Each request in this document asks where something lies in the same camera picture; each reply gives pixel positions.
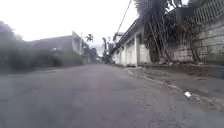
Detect white walled building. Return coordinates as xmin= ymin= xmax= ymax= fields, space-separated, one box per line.
xmin=109 ymin=16 xmax=153 ymax=67

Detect grey asphalt road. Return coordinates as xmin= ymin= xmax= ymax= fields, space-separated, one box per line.
xmin=0 ymin=63 xmax=224 ymax=128

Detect tall palm tree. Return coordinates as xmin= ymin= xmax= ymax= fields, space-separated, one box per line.
xmin=85 ymin=33 xmax=95 ymax=44

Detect dark climbing trees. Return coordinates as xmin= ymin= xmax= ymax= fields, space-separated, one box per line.
xmin=133 ymin=0 xmax=204 ymax=64

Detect grey concrete building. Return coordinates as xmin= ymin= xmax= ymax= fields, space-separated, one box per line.
xmin=28 ymin=30 xmax=91 ymax=58

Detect row of green bushes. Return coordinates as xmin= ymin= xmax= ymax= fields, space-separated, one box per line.
xmin=0 ymin=20 xmax=88 ymax=73

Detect white piece of litter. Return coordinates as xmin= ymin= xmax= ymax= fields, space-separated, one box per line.
xmin=184 ymin=91 xmax=193 ymax=99

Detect overhead wires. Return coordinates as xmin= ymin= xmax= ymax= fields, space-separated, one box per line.
xmin=114 ymin=0 xmax=133 ymax=34

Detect block wall with railing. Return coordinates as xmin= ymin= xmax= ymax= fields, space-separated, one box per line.
xmin=166 ymin=0 xmax=224 ymax=66

